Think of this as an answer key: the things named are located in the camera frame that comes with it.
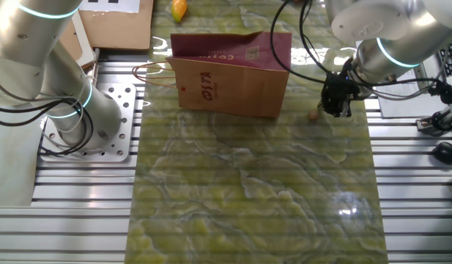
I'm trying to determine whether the Costa paper bag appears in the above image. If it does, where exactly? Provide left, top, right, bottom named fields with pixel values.
left=132, top=30, right=293, bottom=119

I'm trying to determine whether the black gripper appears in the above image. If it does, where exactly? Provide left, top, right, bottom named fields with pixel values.
left=320, top=71, right=361, bottom=118

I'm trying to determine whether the yellow toy mango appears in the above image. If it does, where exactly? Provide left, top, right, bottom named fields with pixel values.
left=170, top=0, right=188, bottom=23

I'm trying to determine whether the white framed brown board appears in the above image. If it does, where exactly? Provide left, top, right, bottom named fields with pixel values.
left=59, top=10, right=97, bottom=69

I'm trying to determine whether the silver metal clamp handle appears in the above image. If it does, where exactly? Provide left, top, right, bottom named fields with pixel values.
left=86, top=47, right=101, bottom=86

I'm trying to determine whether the green marble pattern mat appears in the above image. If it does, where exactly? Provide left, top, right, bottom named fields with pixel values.
left=125, top=0, right=390, bottom=264

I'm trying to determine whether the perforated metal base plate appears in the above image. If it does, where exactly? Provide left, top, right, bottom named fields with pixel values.
left=40, top=82, right=138, bottom=163

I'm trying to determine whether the brown cardboard sheet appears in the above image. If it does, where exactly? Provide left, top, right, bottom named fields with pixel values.
left=59, top=0, right=155, bottom=51

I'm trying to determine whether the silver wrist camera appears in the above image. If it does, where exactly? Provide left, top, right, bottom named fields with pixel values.
left=415, top=60, right=441, bottom=87

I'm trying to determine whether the checkerboard calibration paper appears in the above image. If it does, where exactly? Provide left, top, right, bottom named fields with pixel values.
left=78, top=0, right=141, bottom=14

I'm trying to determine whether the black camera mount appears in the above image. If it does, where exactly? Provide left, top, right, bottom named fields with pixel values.
left=415, top=108, right=452, bottom=137

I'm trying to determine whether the black cable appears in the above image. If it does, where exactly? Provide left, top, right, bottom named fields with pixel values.
left=269, top=0, right=452, bottom=106
left=0, top=97, right=95, bottom=157

